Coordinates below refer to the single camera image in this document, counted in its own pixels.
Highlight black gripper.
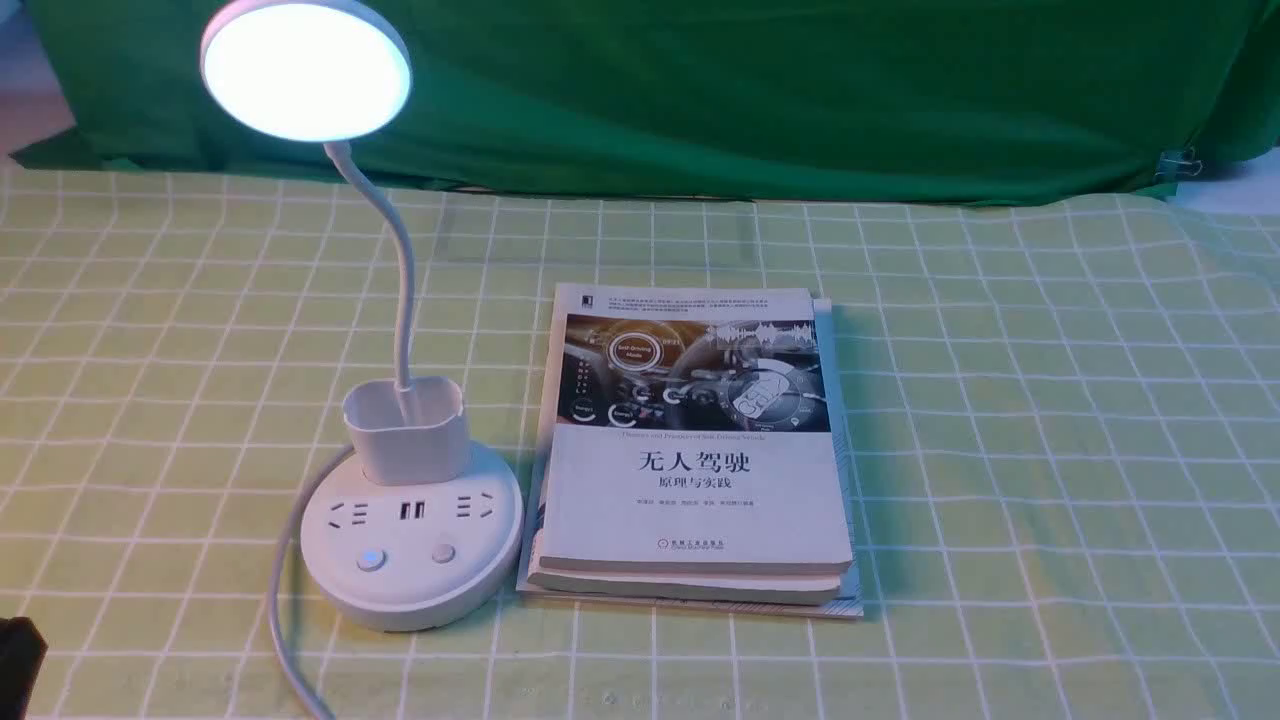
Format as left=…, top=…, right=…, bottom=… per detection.
left=1, top=618, right=49, bottom=719

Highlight white desk lamp power strip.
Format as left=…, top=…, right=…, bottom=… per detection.
left=198, top=1, right=524, bottom=632

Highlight top white Chinese book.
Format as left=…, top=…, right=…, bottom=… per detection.
left=527, top=282, right=855, bottom=606

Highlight bottom book under stack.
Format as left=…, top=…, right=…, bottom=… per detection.
left=516, top=297, right=865, bottom=620

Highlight green backdrop cloth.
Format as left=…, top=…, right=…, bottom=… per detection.
left=10, top=0, right=1280, bottom=208

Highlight green checkered tablecloth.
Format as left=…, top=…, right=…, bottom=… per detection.
left=1, top=167, right=1279, bottom=719

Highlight metal binder clip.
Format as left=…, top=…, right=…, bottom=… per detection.
left=1155, top=147, right=1204, bottom=184

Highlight white lamp power cable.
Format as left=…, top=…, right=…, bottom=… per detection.
left=266, top=446, right=357, bottom=720

